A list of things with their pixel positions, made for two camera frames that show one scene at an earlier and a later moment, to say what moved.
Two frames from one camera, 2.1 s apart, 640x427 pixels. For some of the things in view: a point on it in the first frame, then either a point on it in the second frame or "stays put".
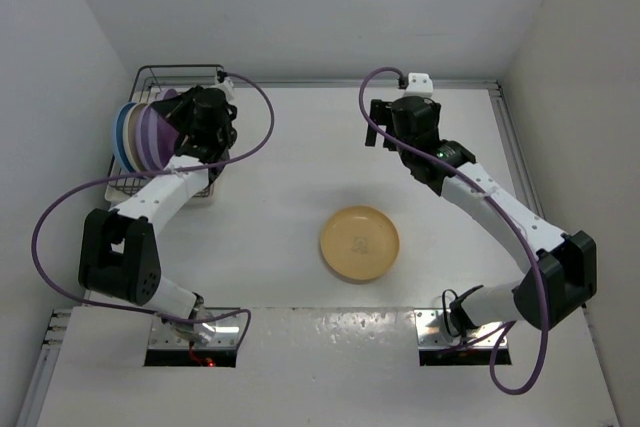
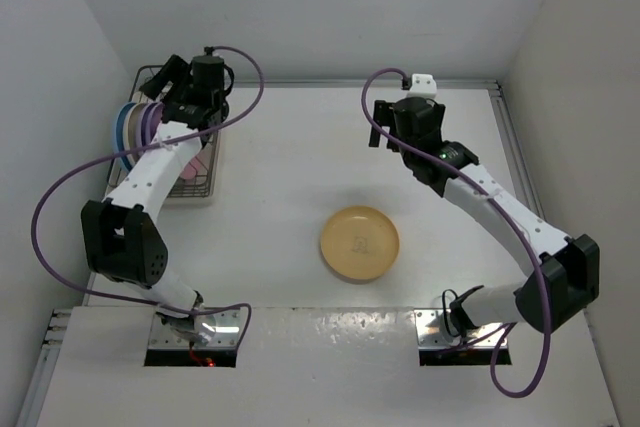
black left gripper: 173,109 -> 174,70
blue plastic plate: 118,135 stays put
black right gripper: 380,115 stays put
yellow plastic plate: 360,243 stays put
